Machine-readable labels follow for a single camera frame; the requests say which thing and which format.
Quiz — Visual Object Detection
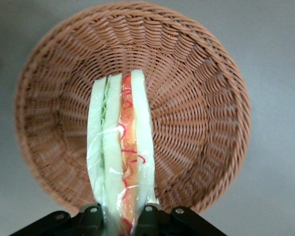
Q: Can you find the round brown wicker basket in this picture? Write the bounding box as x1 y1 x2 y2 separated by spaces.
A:
14 1 252 215

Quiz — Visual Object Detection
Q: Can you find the plastic-wrapped triangle sandwich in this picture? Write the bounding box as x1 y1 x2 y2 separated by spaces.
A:
86 69 160 236

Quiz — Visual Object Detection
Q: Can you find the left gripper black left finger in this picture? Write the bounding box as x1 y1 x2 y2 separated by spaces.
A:
8 203 105 236

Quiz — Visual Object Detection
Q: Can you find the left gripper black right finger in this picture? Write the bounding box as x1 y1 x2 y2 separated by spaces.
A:
137 204 227 236

